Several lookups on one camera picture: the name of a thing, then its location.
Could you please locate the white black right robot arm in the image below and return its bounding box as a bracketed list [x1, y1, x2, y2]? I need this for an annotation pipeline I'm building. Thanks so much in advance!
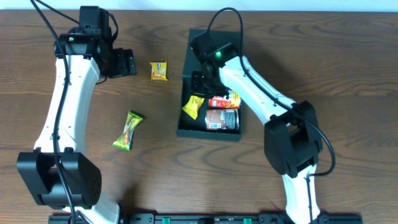
[190, 31, 323, 223]

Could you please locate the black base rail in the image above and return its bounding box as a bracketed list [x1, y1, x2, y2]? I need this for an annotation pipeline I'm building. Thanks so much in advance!
[48, 212, 364, 224]

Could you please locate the brown Pringles can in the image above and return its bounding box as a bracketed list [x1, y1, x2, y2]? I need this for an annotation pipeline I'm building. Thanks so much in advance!
[205, 109, 239, 131]

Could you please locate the green pandan snack packet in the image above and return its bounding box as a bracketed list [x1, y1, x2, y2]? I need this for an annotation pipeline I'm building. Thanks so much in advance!
[112, 112, 144, 151]

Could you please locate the red Pringles can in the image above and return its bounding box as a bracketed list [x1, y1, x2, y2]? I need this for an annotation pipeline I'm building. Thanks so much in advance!
[208, 90, 241, 109]

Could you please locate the yellow snack packet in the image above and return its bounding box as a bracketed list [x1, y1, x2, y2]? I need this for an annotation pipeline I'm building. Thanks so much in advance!
[182, 95, 205, 119]

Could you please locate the orange cracker packet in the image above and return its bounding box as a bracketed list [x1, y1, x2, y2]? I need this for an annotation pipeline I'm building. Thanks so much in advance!
[150, 61, 168, 81]

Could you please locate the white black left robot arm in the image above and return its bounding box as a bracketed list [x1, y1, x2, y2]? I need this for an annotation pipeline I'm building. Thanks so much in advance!
[17, 6, 137, 223]

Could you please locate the black open gift box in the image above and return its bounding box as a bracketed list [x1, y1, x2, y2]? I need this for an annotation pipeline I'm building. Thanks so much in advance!
[176, 30, 245, 142]

